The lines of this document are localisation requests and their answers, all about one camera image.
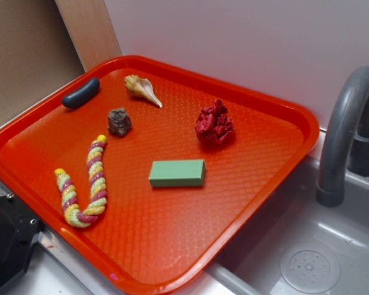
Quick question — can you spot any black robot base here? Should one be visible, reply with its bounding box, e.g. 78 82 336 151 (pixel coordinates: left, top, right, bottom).
0 196 41 292

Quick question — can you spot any beige conch shell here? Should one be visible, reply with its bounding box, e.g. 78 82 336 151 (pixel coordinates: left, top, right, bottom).
124 75 163 108

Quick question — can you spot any green rectangular block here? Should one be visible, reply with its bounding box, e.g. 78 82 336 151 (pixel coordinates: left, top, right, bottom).
149 160 206 187

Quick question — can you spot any crumpled red cloth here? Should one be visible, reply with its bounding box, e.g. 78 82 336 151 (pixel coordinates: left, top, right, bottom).
194 100 236 145

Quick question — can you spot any red plastic tray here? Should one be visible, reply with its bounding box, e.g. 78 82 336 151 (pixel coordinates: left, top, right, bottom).
0 56 319 294

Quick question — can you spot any brown grey rock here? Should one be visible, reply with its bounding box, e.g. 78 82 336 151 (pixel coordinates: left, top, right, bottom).
108 108 132 137

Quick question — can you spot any dark blue oblong block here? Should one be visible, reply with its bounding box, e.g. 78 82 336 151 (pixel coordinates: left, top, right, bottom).
61 77 100 109

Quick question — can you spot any grey plastic sink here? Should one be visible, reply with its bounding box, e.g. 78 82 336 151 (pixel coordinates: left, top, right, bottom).
207 157 369 294

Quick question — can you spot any wooden board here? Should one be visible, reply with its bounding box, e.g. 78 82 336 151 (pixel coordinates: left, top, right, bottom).
55 0 122 71

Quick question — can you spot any grey curved faucet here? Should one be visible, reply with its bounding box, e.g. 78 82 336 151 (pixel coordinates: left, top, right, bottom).
316 66 369 207

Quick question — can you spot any multicolour twisted rope toy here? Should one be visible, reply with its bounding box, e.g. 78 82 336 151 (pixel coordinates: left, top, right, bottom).
54 135 108 229

